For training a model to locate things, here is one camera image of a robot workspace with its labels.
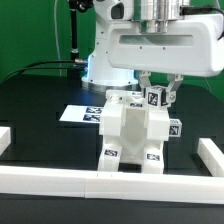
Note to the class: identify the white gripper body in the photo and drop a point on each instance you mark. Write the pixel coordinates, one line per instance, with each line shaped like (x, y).
(191, 46)

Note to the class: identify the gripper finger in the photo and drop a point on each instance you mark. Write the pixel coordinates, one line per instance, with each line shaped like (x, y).
(143, 80)
(175, 81)

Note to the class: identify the white tagged cube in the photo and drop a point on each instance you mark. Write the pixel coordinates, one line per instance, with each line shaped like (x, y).
(175, 128)
(156, 96)

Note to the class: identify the white chair back frame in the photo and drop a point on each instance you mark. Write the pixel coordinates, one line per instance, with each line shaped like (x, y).
(112, 115)

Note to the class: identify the white chair seat part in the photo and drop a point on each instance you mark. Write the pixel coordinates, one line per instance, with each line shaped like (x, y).
(133, 136)

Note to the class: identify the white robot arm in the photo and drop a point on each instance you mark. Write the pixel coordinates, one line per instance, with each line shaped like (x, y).
(152, 16)

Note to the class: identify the white U-shaped fence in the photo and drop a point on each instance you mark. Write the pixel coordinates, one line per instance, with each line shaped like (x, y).
(124, 186)

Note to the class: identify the black camera stand pole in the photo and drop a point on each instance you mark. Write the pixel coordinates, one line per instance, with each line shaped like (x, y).
(79, 65)

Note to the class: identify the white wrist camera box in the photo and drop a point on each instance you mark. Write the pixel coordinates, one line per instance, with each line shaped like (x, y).
(121, 10)

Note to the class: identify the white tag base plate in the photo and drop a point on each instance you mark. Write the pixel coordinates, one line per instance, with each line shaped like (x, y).
(86, 114)

